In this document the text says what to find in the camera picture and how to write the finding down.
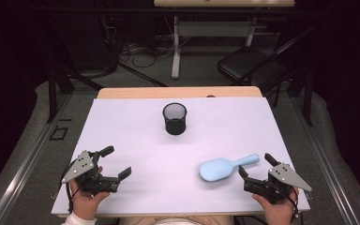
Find black folding chair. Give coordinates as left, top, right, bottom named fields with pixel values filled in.
left=217, top=26, right=315, bottom=109

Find black mesh pen cup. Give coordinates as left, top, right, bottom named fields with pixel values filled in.
left=162, top=102, right=188, bottom=136

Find left hand-held gripper black cable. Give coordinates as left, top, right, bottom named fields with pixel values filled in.
left=60, top=158, right=83, bottom=215

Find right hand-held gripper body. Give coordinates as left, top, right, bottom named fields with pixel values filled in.
left=243, top=162, right=313, bottom=204

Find wooden table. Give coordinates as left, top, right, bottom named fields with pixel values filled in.
left=56, top=86, right=304, bottom=218

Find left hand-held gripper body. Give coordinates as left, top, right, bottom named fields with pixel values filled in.
left=61, top=150, right=120, bottom=195

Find black floor cables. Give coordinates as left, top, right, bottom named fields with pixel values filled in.
left=118, top=40, right=170, bottom=88

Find light blue hairbrush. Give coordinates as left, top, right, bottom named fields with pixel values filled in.
left=199, top=153, right=261, bottom=183

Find white-legged wooden desk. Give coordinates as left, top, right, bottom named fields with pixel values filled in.
left=153, top=0, right=296, bottom=80

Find person's left hand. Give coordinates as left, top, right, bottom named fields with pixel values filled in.
left=69, top=166, right=111, bottom=220

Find black metal stand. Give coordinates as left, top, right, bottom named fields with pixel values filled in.
left=303, top=27, right=314, bottom=127
left=46, top=18, right=104, bottom=124

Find right hand-held gripper black cable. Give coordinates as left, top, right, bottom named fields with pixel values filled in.
left=289, top=187, right=301, bottom=219

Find aluminium floor rail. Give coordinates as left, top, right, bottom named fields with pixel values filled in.
left=289, top=97, right=360, bottom=225
left=0, top=93, right=73, bottom=225

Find hand-held gripper black cable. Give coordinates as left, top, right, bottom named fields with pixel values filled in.
left=60, top=158, right=83, bottom=215
left=289, top=187, right=301, bottom=219

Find white table cover board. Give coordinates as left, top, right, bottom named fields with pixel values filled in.
left=51, top=97, right=311, bottom=217

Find person's beige trousers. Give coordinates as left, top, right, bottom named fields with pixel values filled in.
left=118, top=215, right=235, bottom=225

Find person's white shirt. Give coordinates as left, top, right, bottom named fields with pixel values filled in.
left=153, top=217, right=201, bottom=225

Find dark equipment tower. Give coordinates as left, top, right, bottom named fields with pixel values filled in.
left=99, top=15, right=126, bottom=74

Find person's right hand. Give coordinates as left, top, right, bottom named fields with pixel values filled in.
left=251, top=187, right=299, bottom=225

